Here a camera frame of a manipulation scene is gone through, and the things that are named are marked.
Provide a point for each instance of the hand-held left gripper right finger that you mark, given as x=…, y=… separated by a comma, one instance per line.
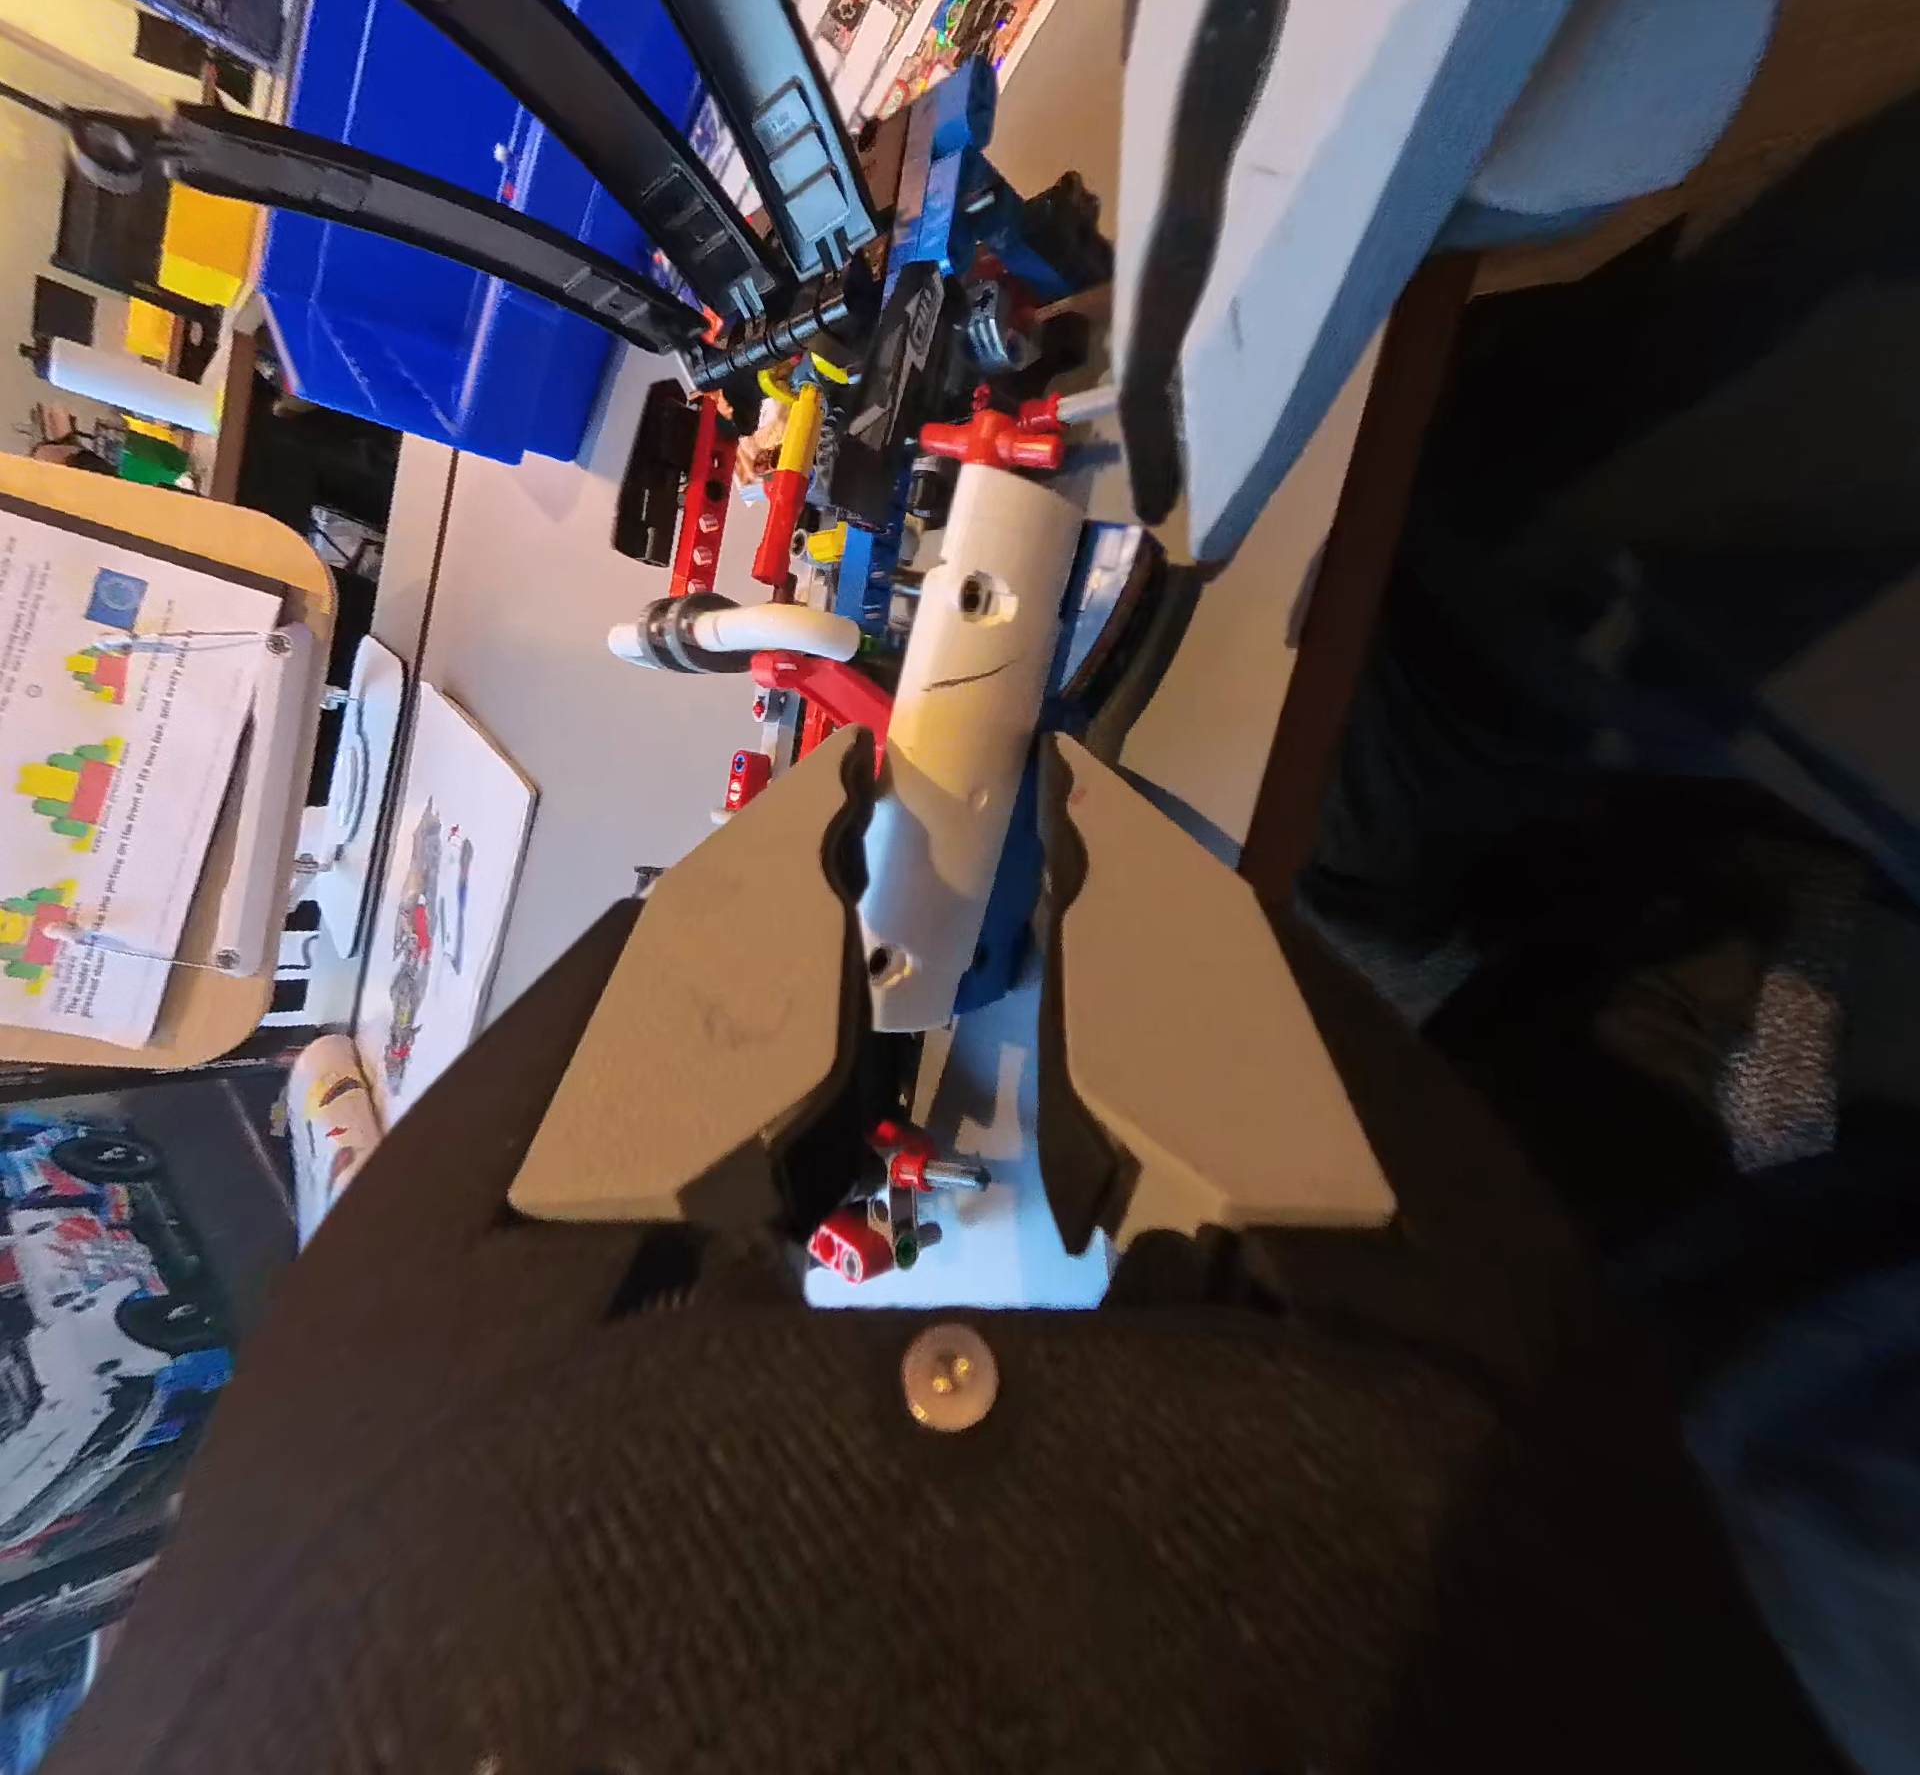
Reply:
x=1216, y=1039

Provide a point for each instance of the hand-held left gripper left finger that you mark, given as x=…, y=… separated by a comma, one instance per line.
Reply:
x=675, y=1039

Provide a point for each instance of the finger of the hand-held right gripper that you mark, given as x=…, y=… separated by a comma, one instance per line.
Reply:
x=1185, y=80
x=1350, y=184

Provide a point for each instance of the building instruction booklet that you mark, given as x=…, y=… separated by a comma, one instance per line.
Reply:
x=450, y=875

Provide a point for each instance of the toy brick race car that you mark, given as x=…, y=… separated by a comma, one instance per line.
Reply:
x=841, y=305

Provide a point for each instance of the blue and white brick assembly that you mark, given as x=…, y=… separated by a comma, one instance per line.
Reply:
x=976, y=696

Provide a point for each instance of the task instruction sheet on stand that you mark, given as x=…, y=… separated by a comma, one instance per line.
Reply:
x=308, y=575

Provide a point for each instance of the person's dark clothed body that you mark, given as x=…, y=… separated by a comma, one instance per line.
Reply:
x=1650, y=754

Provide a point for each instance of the black toy set box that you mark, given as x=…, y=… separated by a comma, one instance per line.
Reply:
x=122, y=1281

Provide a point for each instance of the printed instruction sheet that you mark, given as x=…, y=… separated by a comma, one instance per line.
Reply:
x=135, y=754

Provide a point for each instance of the blue plastic bin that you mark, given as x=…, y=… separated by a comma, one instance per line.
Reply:
x=450, y=156

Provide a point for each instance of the yellow plastic bin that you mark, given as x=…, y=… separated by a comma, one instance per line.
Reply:
x=203, y=245

